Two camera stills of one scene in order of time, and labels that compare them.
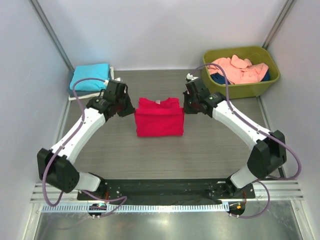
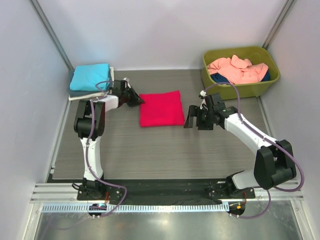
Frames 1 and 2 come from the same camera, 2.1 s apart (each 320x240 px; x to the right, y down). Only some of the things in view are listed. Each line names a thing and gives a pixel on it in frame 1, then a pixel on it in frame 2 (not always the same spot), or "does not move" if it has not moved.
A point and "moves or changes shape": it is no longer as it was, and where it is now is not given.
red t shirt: [163, 118] moves or changes shape
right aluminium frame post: [281, 19] does not move
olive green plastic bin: [249, 71] does not move
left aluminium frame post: [52, 35] does not move
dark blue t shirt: [219, 79] does not move
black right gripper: [188, 104] -> [198, 117]
